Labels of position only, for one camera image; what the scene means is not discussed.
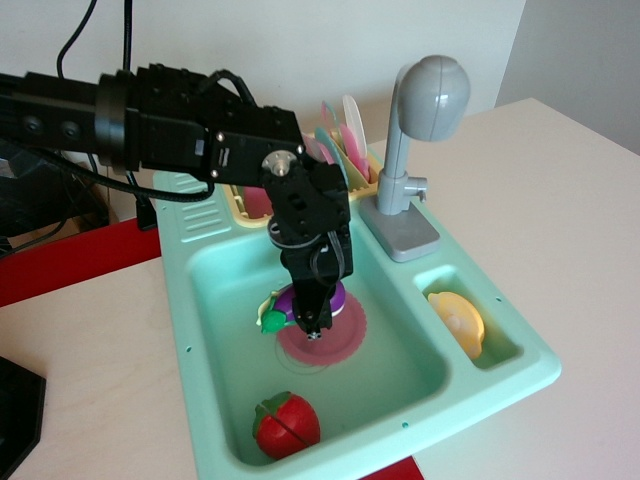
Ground white plate in rack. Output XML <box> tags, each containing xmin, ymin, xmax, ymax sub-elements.
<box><xmin>342</xmin><ymin>94</ymin><xmax>368</xmax><ymax>158</ymax></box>

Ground purple toy eggplant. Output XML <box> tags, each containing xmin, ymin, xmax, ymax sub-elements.
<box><xmin>256</xmin><ymin>282</ymin><xmax>346</xmax><ymax>334</ymax></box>

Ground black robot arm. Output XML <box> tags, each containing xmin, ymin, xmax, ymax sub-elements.
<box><xmin>1</xmin><ymin>64</ymin><xmax>353</xmax><ymax>340</ymax></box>

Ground pink toy cup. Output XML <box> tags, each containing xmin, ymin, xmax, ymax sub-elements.
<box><xmin>243</xmin><ymin>186</ymin><xmax>273</xmax><ymax>220</ymax></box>

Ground red toy strawberry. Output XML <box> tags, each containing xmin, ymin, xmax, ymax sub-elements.
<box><xmin>252</xmin><ymin>391</ymin><xmax>321</xmax><ymax>460</ymax></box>

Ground red board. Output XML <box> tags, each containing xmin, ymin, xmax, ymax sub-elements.
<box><xmin>1</xmin><ymin>220</ymin><xmax>161</xmax><ymax>306</ymax></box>

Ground pink plate in rack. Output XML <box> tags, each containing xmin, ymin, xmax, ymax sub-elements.
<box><xmin>302</xmin><ymin>133</ymin><xmax>334</xmax><ymax>164</ymax></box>

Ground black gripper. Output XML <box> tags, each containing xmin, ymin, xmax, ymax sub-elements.
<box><xmin>278</xmin><ymin>230</ymin><xmax>353</xmax><ymax>341</ymax></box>

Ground black base at left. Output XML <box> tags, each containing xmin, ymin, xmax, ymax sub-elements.
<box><xmin>1</xmin><ymin>357</ymin><xmax>46</xmax><ymax>479</ymax></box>

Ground black bag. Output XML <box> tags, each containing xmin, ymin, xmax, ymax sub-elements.
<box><xmin>1</xmin><ymin>140</ymin><xmax>110</xmax><ymax>257</ymax></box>

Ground black gooseneck cable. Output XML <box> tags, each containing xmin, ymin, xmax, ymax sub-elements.
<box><xmin>122</xmin><ymin>0</ymin><xmax>158</xmax><ymax>232</ymax></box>

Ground mint green toy sink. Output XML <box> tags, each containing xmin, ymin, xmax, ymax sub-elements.
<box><xmin>157</xmin><ymin>185</ymin><xmax>561</xmax><ymax>479</ymax></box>

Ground teal plate in rack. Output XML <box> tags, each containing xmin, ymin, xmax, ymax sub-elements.
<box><xmin>314</xmin><ymin>127</ymin><xmax>349</xmax><ymax>185</ymax></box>

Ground pink toy plate in basin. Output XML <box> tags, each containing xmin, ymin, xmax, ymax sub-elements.
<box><xmin>277</xmin><ymin>293</ymin><xmax>367</xmax><ymax>366</ymax></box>

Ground yellow dish rack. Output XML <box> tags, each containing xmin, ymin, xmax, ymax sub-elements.
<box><xmin>222</xmin><ymin>148</ymin><xmax>382</xmax><ymax>228</ymax></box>

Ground grey toy faucet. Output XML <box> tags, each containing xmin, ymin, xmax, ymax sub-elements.
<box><xmin>357</xmin><ymin>54</ymin><xmax>472</xmax><ymax>264</ymax></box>

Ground black power cable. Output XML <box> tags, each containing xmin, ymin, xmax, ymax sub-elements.
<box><xmin>55</xmin><ymin>0</ymin><xmax>101</xmax><ymax>81</ymax></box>

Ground pink utensil in rack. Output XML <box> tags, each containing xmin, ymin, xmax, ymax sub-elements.
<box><xmin>321</xmin><ymin>101</ymin><xmax>370</xmax><ymax>180</ymax></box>

